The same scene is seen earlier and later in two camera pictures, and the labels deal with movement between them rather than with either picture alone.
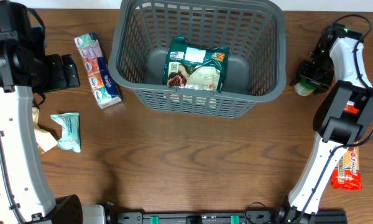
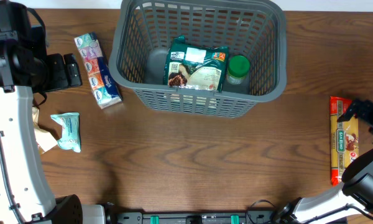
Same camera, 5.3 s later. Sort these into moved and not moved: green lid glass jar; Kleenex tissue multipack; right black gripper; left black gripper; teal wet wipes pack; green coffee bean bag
Moved: green lid glass jar; right black gripper
Not moved: teal wet wipes pack; Kleenex tissue multipack; left black gripper; green coffee bean bag
